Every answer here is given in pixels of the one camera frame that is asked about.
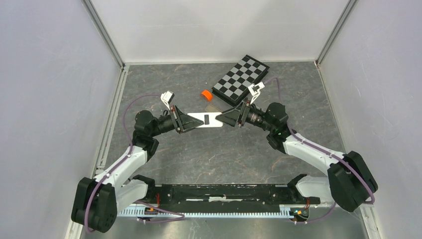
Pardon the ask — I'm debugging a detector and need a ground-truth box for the white beige remote control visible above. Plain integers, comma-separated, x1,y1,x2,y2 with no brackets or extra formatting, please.
205,104,227,113

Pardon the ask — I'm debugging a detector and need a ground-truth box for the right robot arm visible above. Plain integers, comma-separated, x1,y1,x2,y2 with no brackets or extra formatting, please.
216,102,378,212

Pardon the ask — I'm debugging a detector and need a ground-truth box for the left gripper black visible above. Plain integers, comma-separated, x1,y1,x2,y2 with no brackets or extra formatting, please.
150,104,204,137

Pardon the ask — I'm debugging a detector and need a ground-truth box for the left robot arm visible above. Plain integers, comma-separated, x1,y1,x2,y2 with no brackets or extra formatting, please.
71,106,211,233

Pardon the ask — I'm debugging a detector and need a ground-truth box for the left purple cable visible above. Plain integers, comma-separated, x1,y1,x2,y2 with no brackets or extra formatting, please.
84,95,185,234

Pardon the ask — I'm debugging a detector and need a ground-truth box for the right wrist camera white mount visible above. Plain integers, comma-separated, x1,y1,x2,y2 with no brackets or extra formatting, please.
248,82,265,104

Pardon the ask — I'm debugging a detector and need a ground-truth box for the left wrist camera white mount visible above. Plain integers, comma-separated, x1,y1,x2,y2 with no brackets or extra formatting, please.
160,91,174,111

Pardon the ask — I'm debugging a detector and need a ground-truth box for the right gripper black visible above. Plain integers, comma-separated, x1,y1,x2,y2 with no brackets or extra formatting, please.
215,98,274,132

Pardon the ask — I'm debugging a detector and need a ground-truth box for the red white remote control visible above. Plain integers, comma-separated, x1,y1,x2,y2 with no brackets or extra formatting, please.
188,112,223,128

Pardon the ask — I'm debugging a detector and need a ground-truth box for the orange tape roll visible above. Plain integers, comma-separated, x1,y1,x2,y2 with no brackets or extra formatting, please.
201,90,213,102

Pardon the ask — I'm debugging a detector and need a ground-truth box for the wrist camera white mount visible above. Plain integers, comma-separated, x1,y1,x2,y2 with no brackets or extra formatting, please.
160,91,174,111
248,82,265,104

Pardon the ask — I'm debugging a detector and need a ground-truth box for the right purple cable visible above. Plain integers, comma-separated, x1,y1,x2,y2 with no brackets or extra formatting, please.
263,78,376,224

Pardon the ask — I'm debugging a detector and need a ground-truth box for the purple cable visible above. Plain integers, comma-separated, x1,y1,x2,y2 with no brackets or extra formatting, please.
84,95,185,234
263,78,376,224

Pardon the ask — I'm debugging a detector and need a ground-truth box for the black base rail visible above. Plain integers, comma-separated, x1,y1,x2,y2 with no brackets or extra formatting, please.
142,184,321,213

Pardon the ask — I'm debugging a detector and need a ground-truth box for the folded black chessboard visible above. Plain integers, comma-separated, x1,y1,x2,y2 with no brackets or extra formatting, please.
211,55,270,107

